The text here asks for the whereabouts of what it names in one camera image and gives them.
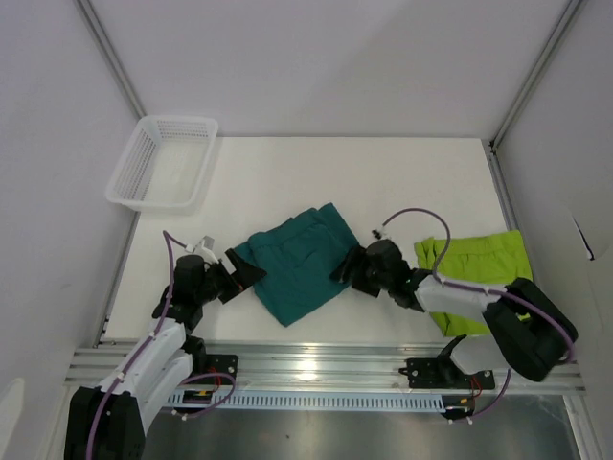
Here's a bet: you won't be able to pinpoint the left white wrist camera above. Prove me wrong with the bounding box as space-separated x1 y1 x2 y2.
184 236 218 265

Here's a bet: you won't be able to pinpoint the lime green shorts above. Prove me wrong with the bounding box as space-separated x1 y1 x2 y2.
413 229 535 337

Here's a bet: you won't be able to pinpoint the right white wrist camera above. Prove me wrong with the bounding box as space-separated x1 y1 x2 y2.
372 228 390 241

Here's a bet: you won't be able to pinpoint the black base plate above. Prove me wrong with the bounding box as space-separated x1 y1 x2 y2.
192 354 238 386
398 356 495 390

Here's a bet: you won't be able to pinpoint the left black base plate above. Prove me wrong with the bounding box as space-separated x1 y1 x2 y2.
192 354 238 386

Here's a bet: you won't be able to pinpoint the aluminium mounting rail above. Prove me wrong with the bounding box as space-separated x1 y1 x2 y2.
64 339 586 396

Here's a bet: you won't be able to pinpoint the white slotted cable duct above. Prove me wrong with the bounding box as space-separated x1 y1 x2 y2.
162 388 444 412

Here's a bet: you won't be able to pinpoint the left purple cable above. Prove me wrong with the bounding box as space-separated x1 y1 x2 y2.
85 229 237 460

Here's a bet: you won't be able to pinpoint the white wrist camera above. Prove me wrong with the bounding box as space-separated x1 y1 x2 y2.
372 228 390 241
184 236 218 265

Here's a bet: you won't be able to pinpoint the white plastic basket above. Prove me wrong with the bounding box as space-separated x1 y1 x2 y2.
104 115 218 215

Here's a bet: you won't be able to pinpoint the purple cable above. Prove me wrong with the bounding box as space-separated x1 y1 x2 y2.
382 208 576 426
85 229 237 460

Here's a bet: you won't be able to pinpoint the left aluminium frame post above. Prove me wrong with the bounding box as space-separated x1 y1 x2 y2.
73 0 147 120

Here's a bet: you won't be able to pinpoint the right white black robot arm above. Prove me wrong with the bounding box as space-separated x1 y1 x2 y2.
330 240 579 387

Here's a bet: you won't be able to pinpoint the right aluminium frame post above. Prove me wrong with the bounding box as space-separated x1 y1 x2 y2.
488 0 587 154

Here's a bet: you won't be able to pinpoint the teal green shorts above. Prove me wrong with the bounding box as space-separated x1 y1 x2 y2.
235 203 358 327

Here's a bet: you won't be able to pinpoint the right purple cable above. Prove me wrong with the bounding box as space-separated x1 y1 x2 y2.
382 208 576 426

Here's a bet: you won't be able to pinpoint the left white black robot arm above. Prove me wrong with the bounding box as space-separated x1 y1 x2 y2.
64 249 267 459

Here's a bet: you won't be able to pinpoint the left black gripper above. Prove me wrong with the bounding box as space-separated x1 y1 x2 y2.
195 249 266 305

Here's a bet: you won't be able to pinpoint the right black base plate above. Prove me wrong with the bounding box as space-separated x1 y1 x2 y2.
398 356 495 390

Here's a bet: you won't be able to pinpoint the aluminium frame post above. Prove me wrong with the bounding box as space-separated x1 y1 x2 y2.
73 0 147 120
488 0 587 154

